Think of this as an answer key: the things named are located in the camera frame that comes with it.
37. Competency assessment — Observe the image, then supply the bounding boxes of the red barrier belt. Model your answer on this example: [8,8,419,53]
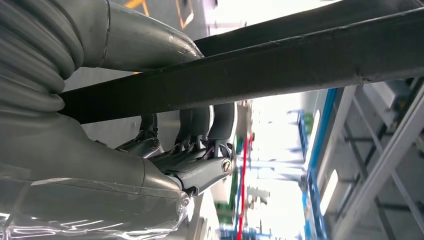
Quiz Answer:
[236,132,253,240]

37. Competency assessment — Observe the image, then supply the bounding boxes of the blue rack with green bins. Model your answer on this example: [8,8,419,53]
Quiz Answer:
[218,87,339,240]

